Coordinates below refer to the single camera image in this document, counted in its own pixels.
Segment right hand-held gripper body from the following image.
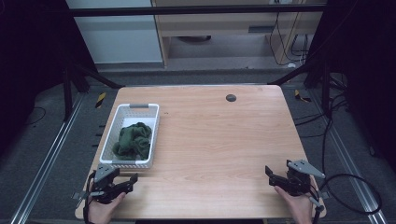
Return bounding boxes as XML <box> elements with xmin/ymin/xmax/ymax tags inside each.
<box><xmin>285</xmin><ymin>159</ymin><xmax>332</xmax><ymax>213</ymax></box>

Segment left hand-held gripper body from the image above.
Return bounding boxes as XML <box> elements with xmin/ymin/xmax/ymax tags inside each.
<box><xmin>71</xmin><ymin>163</ymin><xmax>123</xmax><ymax>205</ymax></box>

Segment person's right hand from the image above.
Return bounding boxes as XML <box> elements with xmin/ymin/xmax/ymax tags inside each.
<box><xmin>273</xmin><ymin>185</ymin><xmax>314</xmax><ymax>224</ymax></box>

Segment person's left hand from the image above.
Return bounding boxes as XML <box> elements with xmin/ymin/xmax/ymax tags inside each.
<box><xmin>87</xmin><ymin>191</ymin><xmax>127</xmax><ymax>224</ymax></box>

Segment dark green cloth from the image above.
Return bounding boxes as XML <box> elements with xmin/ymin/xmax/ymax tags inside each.
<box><xmin>111</xmin><ymin>121</ymin><xmax>153</xmax><ymax>161</ymax></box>

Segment white plastic basket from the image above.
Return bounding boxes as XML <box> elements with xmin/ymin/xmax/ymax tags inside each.
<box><xmin>98</xmin><ymin>103</ymin><xmax>161</xmax><ymax>170</ymax></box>

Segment yellow black striped tape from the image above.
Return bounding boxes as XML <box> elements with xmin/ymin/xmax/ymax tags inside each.
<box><xmin>293</xmin><ymin>89</ymin><xmax>312</xmax><ymax>104</ymax></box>
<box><xmin>94</xmin><ymin>91</ymin><xmax>107</xmax><ymax>109</ymax></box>

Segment black metal stand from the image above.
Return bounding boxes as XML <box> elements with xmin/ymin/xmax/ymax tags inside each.
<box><xmin>268</xmin><ymin>58</ymin><xmax>332</xmax><ymax>117</ymax></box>
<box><xmin>61</xmin><ymin>59</ymin><xmax>125</xmax><ymax>122</ymax></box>

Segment white cabinet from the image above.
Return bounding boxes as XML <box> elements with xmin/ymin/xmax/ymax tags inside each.
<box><xmin>65</xmin><ymin>0</ymin><xmax>164</xmax><ymax>65</ymax></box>

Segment dark curtain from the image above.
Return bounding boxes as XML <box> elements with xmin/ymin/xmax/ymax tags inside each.
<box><xmin>304</xmin><ymin>0</ymin><xmax>396</xmax><ymax>175</ymax></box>
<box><xmin>0</xmin><ymin>0</ymin><xmax>98</xmax><ymax>157</ymax></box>

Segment light wooden desk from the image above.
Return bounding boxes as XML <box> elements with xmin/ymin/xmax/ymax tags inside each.
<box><xmin>150</xmin><ymin>0</ymin><xmax>329</xmax><ymax>68</ymax></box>

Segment black horizontal bar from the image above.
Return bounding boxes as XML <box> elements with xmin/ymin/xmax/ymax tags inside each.
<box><xmin>68</xmin><ymin>4</ymin><xmax>327</xmax><ymax>18</ymax></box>

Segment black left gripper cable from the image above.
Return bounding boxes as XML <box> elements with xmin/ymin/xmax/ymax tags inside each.
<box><xmin>82</xmin><ymin>170</ymin><xmax>97</xmax><ymax>224</ymax></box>

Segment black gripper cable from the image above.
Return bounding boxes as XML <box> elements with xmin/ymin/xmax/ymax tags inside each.
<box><xmin>82</xmin><ymin>170</ymin><xmax>97</xmax><ymax>224</ymax></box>
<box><xmin>312</xmin><ymin>173</ymin><xmax>384</xmax><ymax>224</ymax></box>

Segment metal floor rail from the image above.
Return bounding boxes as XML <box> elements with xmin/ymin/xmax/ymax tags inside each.
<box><xmin>307</xmin><ymin>89</ymin><xmax>389</xmax><ymax>224</ymax></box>
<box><xmin>8</xmin><ymin>92</ymin><xmax>86</xmax><ymax>224</ymax></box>

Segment black floor cables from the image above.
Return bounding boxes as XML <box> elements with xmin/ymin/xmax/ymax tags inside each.
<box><xmin>293</xmin><ymin>73</ymin><xmax>351</xmax><ymax>175</ymax></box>

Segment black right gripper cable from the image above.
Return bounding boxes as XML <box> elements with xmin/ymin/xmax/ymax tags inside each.
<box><xmin>312</xmin><ymin>173</ymin><xmax>384</xmax><ymax>224</ymax></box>

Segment thin black floor cable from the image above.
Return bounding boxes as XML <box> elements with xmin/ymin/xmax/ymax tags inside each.
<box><xmin>25</xmin><ymin>105</ymin><xmax>48</xmax><ymax>127</ymax></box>

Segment black hanging cables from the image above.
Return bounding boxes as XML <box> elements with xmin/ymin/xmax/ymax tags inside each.
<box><xmin>268</xmin><ymin>11</ymin><xmax>310</xmax><ymax>67</ymax></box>

